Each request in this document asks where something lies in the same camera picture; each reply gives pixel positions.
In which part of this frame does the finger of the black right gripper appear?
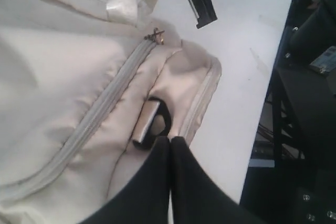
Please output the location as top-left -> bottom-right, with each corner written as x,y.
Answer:
188,0 -> 217,29

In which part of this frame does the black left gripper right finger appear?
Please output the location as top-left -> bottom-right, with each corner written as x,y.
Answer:
170,137 -> 263,224

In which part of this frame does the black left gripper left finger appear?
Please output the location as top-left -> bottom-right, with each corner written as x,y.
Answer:
82,137 -> 170,224

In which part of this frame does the cream fabric duffel bag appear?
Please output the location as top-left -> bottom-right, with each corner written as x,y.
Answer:
1,0 -> 222,223

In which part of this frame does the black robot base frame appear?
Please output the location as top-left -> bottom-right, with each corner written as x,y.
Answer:
240,0 -> 335,223

